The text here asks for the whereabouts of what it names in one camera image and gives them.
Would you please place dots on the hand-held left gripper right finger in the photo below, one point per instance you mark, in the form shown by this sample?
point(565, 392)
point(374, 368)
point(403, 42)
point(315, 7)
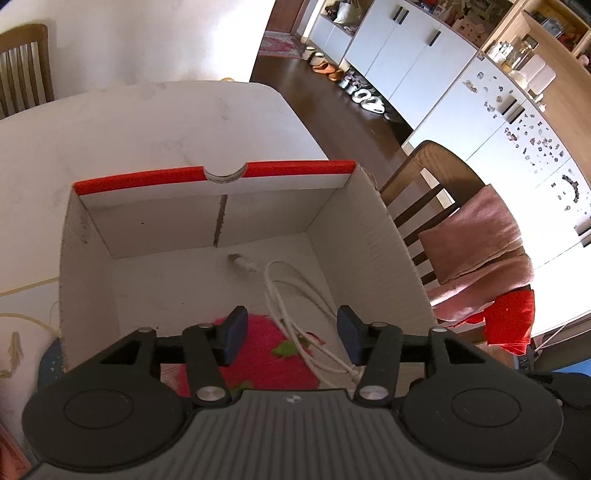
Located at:
point(348, 333)

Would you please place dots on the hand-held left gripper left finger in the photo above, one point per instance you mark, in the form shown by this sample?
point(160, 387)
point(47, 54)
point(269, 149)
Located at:
point(235, 333)

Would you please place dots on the pink plush strawberry toy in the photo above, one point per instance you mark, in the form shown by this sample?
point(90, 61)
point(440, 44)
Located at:
point(263, 360)

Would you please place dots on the red and white cardboard box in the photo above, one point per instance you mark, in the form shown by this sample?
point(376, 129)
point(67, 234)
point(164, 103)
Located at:
point(369, 258)

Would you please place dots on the pink fringed scarf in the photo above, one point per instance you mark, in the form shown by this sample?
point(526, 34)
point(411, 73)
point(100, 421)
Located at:
point(480, 244)

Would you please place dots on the red garment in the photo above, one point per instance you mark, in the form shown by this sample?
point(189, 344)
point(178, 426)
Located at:
point(512, 318)

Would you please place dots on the dark wooden slat-back chair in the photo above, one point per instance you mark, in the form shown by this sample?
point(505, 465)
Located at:
point(438, 157)

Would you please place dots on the white cabinet with stickers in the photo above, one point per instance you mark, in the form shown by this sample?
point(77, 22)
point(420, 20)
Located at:
point(461, 120)

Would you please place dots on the row of shoes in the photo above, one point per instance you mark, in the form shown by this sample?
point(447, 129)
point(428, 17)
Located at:
point(355, 87)

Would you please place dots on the patterned pink rug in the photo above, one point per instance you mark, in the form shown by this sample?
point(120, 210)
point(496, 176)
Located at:
point(277, 46)

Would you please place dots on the low white shelf cabinet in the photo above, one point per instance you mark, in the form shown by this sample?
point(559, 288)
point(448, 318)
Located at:
point(323, 32)

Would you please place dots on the white storage containers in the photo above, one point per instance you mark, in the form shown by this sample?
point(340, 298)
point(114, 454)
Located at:
point(538, 76)

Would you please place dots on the white bag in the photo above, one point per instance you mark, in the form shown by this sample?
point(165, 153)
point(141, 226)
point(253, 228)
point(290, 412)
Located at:
point(344, 13)

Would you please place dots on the glass bottles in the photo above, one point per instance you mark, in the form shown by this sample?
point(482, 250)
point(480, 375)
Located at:
point(512, 53)

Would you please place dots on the wooden shelf unit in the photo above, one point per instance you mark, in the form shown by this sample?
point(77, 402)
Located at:
point(554, 50)

